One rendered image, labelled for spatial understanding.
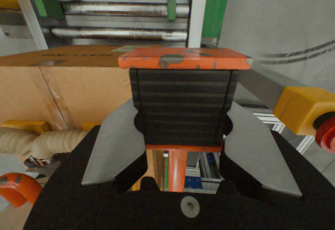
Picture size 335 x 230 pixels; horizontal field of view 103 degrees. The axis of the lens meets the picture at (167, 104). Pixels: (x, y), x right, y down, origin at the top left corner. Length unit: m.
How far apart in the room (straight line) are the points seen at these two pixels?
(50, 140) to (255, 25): 1.32
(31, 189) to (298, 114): 0.46
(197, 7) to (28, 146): 0.60
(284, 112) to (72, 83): 0.42
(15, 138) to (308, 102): 0.50
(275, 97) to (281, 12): 1.08
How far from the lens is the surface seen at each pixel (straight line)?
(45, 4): 0.73
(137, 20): 0.72
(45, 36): 0.81
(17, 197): 0.38
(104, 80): 0.29
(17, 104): 0.45
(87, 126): 0.35
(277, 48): 1.45
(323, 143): 0.31
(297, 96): 0.33
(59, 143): 0.30
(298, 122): 0.32
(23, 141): 0.35
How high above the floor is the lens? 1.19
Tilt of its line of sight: 60 degrees down
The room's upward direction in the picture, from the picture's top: 174 degrees counter-clockwise
